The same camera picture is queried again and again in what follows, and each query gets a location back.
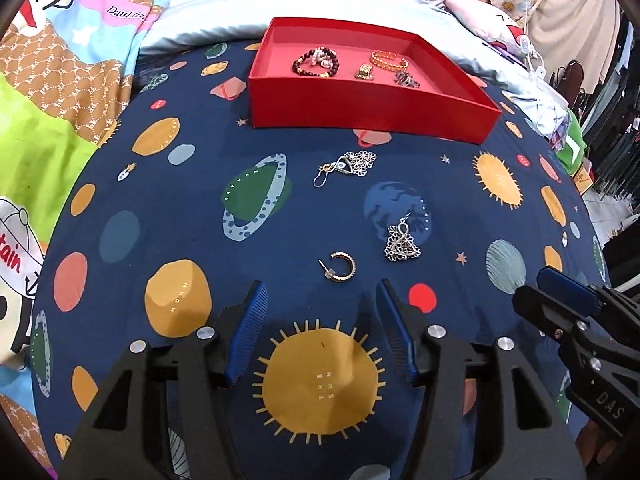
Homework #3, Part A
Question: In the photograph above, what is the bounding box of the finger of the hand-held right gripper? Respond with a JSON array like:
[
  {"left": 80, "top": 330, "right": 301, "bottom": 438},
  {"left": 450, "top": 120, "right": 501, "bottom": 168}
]
[{"left": 512, "top": 266, "right": 608, "bottom": 346}]

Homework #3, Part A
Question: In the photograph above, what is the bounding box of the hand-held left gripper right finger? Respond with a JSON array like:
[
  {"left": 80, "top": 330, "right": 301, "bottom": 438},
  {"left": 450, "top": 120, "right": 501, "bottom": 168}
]
[{"left": 375, "top": 278, "right": 586, "bottom": 480}]

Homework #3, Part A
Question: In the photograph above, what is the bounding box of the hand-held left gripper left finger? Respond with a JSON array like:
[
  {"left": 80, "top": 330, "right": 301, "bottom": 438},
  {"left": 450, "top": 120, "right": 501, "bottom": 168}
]
[{"left": 60, "top": 280, "right": 269, "bottom": 480}]

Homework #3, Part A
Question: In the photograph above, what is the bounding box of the large hoop earring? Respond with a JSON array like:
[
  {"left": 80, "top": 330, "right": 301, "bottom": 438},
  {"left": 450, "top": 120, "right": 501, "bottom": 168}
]
[{"left": 318, "top": 251, "right": 356, "bottom": 285}]

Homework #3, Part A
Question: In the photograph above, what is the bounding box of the red cardboard box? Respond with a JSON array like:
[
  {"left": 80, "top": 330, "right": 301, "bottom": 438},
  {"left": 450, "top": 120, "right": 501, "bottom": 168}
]
[{"left": 248, "top": 16, "right": 503, "bottom": 146}]

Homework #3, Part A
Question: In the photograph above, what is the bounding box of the dark bead bracelet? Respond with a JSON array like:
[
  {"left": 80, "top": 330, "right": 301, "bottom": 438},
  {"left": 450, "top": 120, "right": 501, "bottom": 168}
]
[{"left": 291, "top": 47, "right": 341, "bottom": 79}]

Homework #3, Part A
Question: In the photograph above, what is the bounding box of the gold cuff bracelet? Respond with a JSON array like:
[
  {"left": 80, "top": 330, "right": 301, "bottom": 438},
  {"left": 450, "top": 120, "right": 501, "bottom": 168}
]
[{"left": 370, "top": 50, "right": 409, "bottom": 72}]

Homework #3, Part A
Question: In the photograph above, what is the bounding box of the triangular silver filigree earring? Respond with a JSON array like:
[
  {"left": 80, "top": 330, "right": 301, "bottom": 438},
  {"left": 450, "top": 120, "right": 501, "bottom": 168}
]
[{"left": 384, "top": 216, "right": 422, "bottom": 263}]

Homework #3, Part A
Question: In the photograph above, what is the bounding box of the navy planet print bedsheet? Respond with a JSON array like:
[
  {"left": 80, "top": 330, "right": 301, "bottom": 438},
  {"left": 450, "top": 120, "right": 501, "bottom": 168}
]
[{"left": 32, "top": 35, "right": 621, "bottom": 480}]

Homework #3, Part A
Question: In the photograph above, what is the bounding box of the green cloth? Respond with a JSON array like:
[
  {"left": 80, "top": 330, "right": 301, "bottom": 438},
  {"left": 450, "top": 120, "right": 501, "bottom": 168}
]
[{"left": 555, "top": 110, "right": 593, "bottom": 176}]

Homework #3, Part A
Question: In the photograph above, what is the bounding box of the silver filigree earring with hook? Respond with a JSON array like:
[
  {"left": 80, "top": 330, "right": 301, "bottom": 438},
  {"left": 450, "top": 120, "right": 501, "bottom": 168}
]
[{"left": 314, "top": 151, "right": 377, "bottom": 188}]

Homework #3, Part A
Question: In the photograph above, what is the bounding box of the dark metal chair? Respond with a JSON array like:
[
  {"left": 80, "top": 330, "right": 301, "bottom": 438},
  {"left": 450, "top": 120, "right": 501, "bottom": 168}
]
[{"left": 555, "top": 60, "right": 587, "bottom": 106}]

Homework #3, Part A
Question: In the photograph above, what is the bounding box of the beige curtain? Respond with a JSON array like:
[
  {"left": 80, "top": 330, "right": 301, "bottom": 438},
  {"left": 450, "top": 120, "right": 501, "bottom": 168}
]
[{"left": 530, "top": 0, "right": 626, "bottom": 106}]

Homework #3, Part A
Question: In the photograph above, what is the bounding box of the white printed pillow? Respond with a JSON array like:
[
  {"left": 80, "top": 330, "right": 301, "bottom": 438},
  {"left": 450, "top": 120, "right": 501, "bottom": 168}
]
[{"left": 445, "top": 0, "right": 536, "bottom": 61}]

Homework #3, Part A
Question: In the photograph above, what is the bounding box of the colourful cartoon monkey blanket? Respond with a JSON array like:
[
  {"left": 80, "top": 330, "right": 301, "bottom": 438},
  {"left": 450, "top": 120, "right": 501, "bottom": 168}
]
[{"left": 0, "top": 0, "right": 171, "bottom": 480}]

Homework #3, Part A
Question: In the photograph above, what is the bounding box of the white cable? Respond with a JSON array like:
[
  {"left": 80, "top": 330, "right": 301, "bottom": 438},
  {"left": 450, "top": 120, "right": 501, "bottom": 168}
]
[{"left": 520, "top": 0, "right": 548, "bottom": 76}]

